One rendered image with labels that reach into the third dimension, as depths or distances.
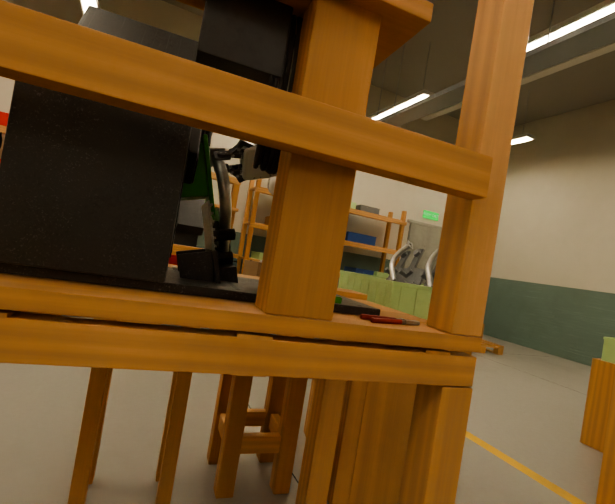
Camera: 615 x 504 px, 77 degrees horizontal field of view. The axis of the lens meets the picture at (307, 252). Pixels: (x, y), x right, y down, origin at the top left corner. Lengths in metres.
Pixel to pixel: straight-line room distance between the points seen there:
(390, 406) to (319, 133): 1.30
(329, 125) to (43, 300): 0.55
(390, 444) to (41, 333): 1.44
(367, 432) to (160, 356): 1.21
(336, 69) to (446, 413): 0.77
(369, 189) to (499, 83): 6.95
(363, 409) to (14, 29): 1.57
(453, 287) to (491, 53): 0.55
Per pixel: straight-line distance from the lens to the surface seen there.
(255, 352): 0.75
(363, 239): 7.18
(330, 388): 1.52
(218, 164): 1.02
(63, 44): 0.72
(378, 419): 1.77
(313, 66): 0.81
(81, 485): 1.69
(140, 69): 0.70
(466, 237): 0.94
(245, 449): 1.78
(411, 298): 1.77
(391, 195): 8.23
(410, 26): 0.94
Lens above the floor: 1.00
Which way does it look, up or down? 1 degrees up
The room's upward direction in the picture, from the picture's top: 9 degrees clockwise
